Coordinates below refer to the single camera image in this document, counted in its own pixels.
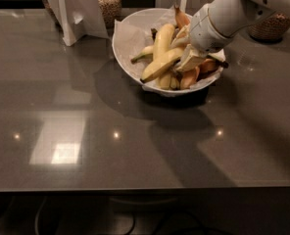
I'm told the glass jar of grains left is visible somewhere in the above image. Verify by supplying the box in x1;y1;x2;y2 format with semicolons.
98;0;121;28

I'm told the white paper bowl liner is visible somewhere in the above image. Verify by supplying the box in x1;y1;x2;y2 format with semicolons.
113;9;226;93

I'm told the small greenish yellow banana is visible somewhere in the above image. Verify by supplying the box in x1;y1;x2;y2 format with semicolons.
130;45;154;64

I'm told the upright yellow banana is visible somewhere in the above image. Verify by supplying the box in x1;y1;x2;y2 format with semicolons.
153;23;175;90

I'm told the white paper bag left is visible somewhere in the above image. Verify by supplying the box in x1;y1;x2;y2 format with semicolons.
48;0;108;46

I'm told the small yellow banana bottom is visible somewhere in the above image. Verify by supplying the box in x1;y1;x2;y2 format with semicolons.
169;76;180;90

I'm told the orange banana right side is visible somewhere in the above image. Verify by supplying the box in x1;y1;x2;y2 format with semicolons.
180;59;218;90

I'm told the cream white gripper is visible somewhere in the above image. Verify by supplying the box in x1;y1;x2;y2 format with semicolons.
170;4;232;72

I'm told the black cable under table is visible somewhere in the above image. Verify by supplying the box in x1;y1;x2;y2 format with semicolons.
95;209;237;235

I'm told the glass jar of grains right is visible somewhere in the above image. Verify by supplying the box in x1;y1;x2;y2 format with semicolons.
248;13;290;42

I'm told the white ceramic bowl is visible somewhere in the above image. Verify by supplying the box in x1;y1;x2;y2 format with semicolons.
111;7;225;98

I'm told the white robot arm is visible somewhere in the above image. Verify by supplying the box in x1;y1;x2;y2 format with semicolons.
171;0;290;57

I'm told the glass jar of grains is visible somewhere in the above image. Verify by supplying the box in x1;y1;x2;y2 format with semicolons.
98;0;121;28
248;13;290;42

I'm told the long yellow front banana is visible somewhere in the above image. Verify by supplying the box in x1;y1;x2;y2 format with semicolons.
139;46;229;84

